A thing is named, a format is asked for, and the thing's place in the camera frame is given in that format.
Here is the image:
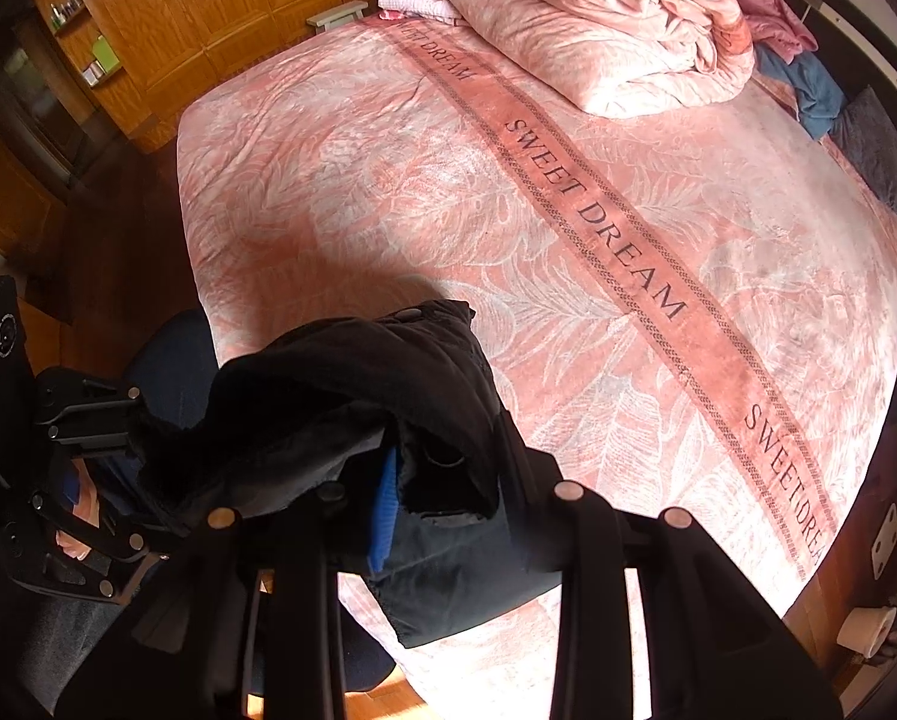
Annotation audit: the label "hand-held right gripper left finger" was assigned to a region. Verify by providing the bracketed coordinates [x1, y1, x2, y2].
[54, 450, 404, 720]

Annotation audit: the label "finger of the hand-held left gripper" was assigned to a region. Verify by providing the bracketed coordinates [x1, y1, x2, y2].
[13, 486, 175, 602]
[32, 366, 153, 460]

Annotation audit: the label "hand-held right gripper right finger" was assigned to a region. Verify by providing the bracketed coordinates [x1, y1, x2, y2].
[493, 405, 843, 720]

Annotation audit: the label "black quilted pants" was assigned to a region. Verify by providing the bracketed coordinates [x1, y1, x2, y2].
[137, 300, 562, 650]

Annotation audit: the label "dark glass cabinet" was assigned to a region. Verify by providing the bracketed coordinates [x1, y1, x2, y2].
[0, 22, 93, 185]

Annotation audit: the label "bed with pink sheet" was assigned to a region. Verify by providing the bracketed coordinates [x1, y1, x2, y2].
[176, 0, 897, 720]

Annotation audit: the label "white waste bin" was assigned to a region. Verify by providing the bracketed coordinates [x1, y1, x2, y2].
[836, 604, 897, 653]

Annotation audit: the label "wooden wardrobe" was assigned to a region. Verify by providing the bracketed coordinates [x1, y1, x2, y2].
[32, 0, 494, 155]

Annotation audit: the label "small white stool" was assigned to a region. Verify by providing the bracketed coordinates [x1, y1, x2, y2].
[305, 1, 370, 29]

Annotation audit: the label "grey pillow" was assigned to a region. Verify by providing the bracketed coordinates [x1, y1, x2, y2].
[827, 86, 897, 215]

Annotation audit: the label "folded pink duvet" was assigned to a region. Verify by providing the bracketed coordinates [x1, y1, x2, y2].
[440, 0, 755, 117]

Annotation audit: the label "blue crumpled garment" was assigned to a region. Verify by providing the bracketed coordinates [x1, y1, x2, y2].
[752, 45, 847, 140]

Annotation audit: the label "folded white pink towel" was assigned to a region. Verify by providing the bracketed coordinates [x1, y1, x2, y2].
[377, 0, 460, 22]

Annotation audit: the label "pink crumpled garment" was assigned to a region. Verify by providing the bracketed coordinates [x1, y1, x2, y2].
[699, 0, 820, 65]

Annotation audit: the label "dark wooden headboard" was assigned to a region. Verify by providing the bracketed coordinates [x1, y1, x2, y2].
[718, 0, 897, 113]

